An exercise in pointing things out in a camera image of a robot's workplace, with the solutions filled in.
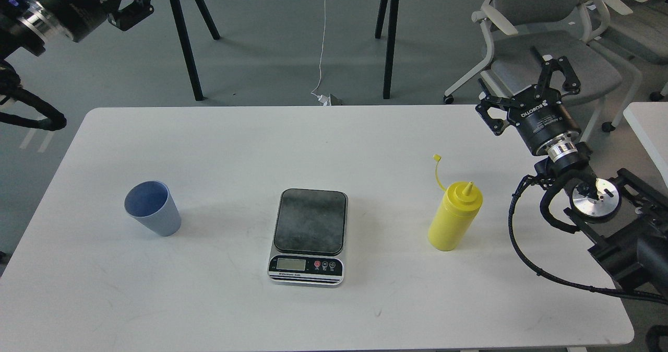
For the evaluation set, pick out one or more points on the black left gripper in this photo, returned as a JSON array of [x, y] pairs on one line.
[[81, 17]]

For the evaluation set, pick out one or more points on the white power adapter on floor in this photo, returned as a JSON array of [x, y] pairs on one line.
[[329, 100]]

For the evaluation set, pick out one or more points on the yellow squeeze bottle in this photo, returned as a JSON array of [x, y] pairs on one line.
[[460, 204]]

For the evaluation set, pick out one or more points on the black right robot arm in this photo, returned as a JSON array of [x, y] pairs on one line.
[[624, 217]]

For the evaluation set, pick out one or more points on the black digital kitchen scale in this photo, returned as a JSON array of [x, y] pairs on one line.
[[308, 241]]

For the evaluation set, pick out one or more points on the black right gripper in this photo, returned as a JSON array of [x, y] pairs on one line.
[[544, 118]]

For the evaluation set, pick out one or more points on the grey office chair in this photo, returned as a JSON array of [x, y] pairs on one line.
[[637, 26], [513, 60]]

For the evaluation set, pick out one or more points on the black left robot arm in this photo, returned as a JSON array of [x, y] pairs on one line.
[[29, 24]]

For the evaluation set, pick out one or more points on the white side table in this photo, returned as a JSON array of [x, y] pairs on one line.
[[648, 120]]

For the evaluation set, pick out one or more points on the blue ribbed plastic cup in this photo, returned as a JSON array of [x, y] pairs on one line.
[[152, 204]]

